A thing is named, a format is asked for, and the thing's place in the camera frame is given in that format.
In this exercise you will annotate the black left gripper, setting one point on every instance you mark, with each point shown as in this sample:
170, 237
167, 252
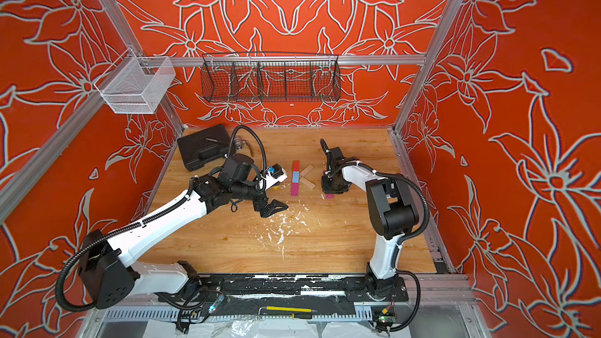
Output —
271, 208

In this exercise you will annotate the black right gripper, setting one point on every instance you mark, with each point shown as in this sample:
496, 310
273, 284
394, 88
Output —
329, 186

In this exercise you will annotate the pale wooden block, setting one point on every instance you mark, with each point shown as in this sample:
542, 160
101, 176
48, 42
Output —
306, 170

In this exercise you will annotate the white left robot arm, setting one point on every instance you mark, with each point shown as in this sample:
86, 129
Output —
109, 267

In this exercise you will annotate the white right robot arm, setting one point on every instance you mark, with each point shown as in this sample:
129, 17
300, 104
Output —
392, 213

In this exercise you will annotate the black plastic tool case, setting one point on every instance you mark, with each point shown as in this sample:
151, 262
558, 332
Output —
202, 147

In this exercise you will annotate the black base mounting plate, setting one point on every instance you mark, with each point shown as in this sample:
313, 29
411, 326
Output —
348, 287

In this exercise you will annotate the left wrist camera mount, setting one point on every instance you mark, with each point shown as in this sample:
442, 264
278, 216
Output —
274, 176

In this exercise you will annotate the black wire basket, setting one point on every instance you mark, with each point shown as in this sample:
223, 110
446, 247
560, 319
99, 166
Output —
270, 78

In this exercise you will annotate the white wire basket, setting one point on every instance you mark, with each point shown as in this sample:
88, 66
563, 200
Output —
135, 85

